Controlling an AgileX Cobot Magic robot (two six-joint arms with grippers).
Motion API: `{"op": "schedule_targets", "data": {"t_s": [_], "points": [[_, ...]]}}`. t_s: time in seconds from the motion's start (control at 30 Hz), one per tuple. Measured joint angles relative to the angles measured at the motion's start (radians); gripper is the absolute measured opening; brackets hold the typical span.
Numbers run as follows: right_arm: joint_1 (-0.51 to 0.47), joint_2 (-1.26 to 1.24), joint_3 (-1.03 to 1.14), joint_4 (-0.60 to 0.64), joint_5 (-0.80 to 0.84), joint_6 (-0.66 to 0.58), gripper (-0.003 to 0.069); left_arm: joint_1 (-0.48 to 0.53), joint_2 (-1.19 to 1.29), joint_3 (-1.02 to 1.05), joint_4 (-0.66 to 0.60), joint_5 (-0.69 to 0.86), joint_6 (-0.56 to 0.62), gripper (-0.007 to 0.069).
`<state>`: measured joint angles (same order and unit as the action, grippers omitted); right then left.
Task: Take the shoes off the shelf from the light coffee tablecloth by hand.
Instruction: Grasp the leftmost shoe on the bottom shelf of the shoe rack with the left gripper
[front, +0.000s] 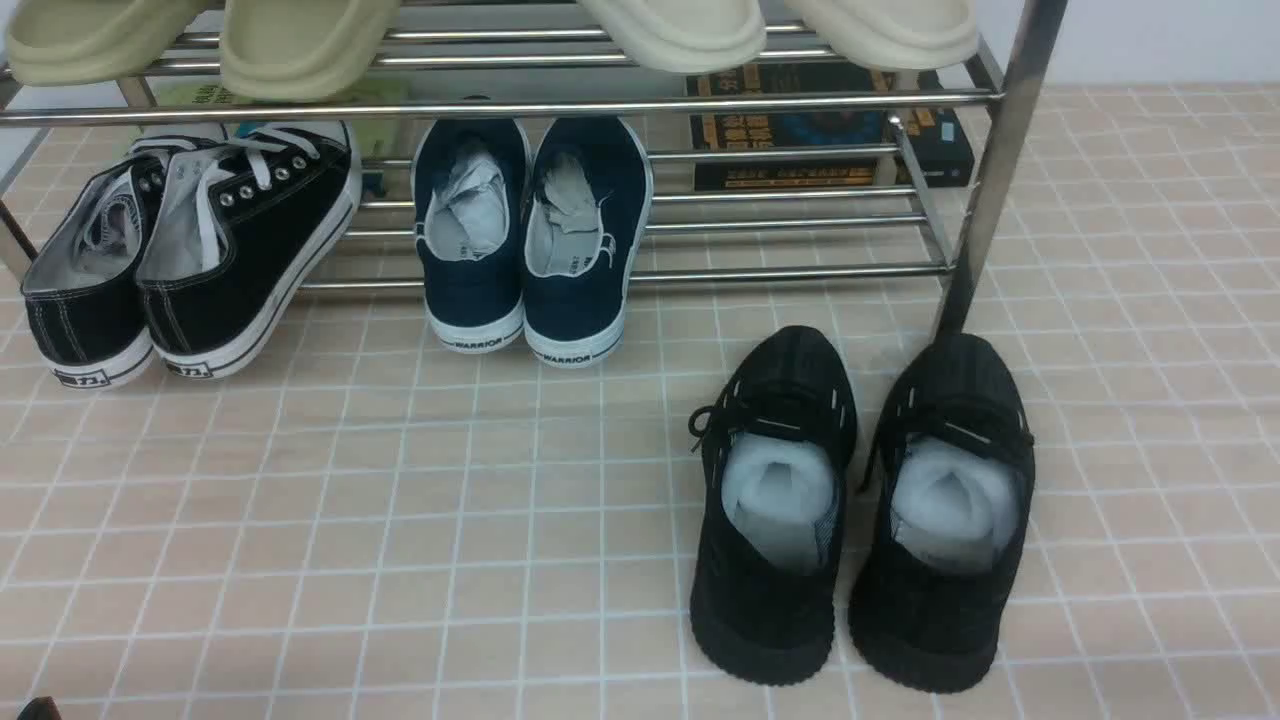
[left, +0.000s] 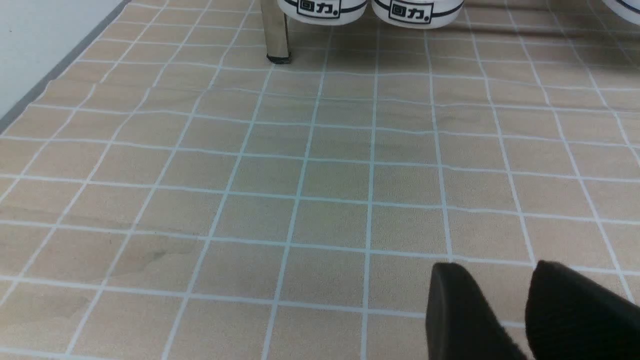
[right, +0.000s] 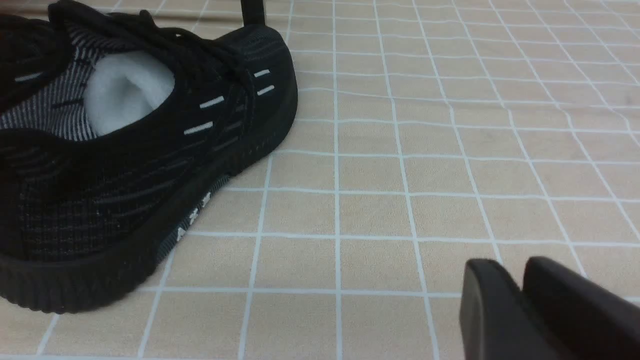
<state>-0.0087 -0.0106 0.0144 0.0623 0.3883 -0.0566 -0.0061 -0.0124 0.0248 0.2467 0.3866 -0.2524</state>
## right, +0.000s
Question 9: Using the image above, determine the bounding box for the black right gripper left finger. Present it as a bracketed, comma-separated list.
[459, 259, 576, 360]

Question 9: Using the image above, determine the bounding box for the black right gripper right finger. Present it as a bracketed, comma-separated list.
[522, 256, 640, 360]

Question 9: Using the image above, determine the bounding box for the chrome metal shoe rack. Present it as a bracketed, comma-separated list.
[240, 0, 266, 27]

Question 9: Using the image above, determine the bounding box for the right black knit sneaker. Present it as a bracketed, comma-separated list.
[0, 0, 298, 314]

